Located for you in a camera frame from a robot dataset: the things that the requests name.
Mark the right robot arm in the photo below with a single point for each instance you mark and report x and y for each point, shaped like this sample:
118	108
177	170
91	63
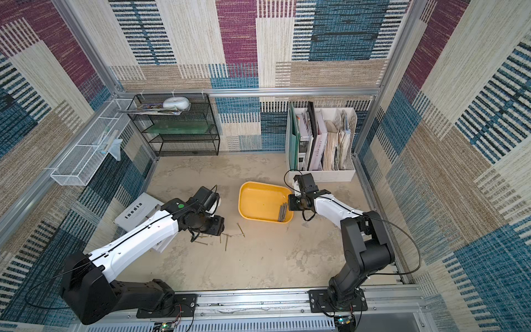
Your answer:
366	243

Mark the green folder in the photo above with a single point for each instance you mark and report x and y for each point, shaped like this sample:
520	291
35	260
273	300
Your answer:
293	139

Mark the yellow plastic storage box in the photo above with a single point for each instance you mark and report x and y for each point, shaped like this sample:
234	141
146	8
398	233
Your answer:
262	201

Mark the black wire mesh shelf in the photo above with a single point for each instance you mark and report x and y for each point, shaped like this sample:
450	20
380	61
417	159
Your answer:
176	133

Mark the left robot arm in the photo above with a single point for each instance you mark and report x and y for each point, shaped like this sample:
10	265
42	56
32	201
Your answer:
90	286

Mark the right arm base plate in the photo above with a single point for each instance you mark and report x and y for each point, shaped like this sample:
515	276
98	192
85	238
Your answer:
324	301

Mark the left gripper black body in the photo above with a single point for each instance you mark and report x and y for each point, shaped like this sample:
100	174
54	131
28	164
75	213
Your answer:
208	223

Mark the white wire wall basket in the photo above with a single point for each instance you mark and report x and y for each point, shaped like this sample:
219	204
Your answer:
100	139

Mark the white file organizer box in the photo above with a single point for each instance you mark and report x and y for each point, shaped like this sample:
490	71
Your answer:
326	139

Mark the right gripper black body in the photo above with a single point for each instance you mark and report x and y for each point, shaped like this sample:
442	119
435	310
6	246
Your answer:
296	203

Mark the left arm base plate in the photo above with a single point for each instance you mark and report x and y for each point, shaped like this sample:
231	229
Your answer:
178	305

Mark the white round object on shelf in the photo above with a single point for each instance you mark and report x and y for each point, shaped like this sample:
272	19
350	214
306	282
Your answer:
177	104

